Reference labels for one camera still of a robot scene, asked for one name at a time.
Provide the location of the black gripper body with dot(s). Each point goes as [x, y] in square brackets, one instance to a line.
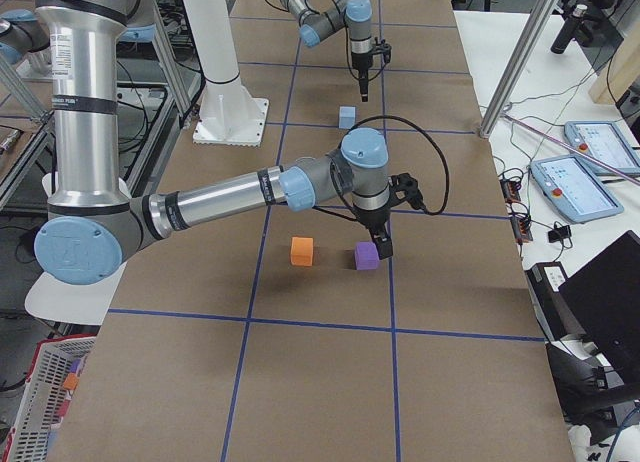
[373, 219]
[360, 63]

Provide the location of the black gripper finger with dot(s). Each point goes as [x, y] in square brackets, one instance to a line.
[363, 83]
[383, 243]

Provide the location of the light blue foam block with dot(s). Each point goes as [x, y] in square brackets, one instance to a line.
[347, 117]

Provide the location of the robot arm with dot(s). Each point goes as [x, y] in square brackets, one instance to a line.
[353, 16]
[82, 36]

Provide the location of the purple foam block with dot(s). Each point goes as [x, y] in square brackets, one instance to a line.
[366, 256]

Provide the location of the orange foam block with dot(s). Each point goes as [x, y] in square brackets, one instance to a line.
[302, 251]

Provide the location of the near teach pendant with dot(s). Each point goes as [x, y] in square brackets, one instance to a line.
[574, 190]

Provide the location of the teach pendant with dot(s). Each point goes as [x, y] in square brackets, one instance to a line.
[574, 190]
[604, 142]

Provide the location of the black laptop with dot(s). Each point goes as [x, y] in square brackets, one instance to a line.
[604, 297]

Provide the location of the far teach pendant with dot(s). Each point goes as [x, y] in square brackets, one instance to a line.
[604, 142]

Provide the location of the white chair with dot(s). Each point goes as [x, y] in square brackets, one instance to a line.
[79, 252]

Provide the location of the white plastic basket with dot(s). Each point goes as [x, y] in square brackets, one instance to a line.
[39, 414]

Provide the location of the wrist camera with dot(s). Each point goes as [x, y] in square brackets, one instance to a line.
[383, 50]
[403, 188]

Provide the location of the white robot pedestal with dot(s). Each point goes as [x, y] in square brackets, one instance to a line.
[228, 114]

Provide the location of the aluminium frame post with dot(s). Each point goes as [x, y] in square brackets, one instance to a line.
[528, 38]

